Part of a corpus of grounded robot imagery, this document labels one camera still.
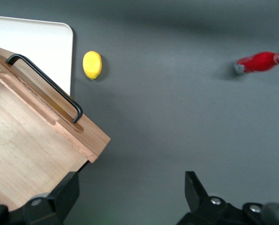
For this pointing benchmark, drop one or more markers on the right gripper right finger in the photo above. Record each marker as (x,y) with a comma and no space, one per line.
(195,189)

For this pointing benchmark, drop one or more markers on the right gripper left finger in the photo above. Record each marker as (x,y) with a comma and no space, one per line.
(66,194)

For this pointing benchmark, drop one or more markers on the wooden drawer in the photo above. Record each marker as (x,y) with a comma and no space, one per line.
(94,140)

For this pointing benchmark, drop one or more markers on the yellow lemon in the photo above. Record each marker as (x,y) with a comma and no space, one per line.
(92,65)

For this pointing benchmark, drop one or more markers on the red bottle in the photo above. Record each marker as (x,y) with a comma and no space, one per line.
(258,62)

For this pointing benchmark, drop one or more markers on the beige rectangular tray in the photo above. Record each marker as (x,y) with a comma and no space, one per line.
(36,37)

